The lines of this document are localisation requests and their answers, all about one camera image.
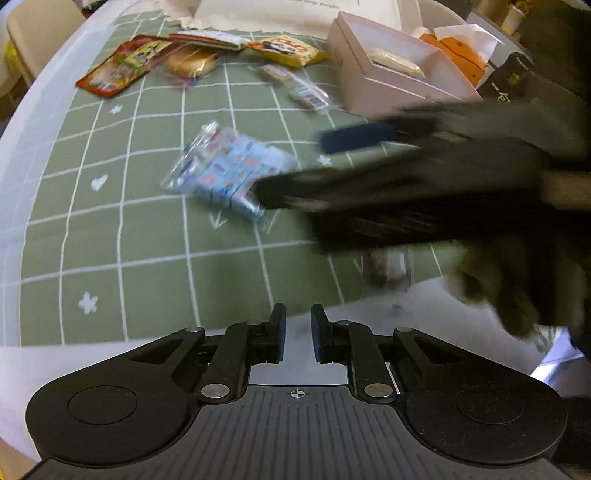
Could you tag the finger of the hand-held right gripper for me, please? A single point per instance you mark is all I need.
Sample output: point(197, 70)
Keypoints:
point(355, 137)
point(295, 191)

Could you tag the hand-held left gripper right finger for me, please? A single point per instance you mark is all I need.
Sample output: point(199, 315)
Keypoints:
point(318, 334)

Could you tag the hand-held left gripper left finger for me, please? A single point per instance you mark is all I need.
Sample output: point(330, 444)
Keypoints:
point(279, 334)

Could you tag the pink box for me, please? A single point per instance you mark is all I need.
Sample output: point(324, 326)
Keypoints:
point(369, 87)

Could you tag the clear bag of candy cubes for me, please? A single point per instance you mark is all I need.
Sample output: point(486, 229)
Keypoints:
point(226, 170)

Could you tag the red snack packet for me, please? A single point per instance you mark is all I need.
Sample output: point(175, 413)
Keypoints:
point(122, 67)

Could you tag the person's right hand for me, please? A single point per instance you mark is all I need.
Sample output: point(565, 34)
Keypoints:
point(503, 286)

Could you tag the clear wrapped snack bar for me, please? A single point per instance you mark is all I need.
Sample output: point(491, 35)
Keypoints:
point(300, 90)

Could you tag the cream wrapped pastry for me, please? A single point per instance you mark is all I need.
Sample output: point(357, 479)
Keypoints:
point(397, 62)

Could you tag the brown snack in clear wrapper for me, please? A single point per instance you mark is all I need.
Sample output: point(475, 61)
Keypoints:
point(383, 270)

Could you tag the black packet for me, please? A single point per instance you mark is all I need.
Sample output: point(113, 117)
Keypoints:
point(508, 83)

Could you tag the yellow snack packet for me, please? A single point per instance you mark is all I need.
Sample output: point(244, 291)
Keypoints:
point(288, 50)

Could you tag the white crumpled paper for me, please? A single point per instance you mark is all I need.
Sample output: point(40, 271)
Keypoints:
point(466, 37)

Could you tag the green checked tablecloth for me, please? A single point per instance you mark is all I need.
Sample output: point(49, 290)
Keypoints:
point(138, 230)

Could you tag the golden wrapped bread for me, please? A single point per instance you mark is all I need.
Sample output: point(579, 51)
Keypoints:
point(191, 62)

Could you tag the white flat snack packet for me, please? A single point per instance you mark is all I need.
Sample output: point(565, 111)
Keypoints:
point(212, 39)

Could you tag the beige chair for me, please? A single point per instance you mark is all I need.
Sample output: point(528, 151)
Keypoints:
point(41, 32)

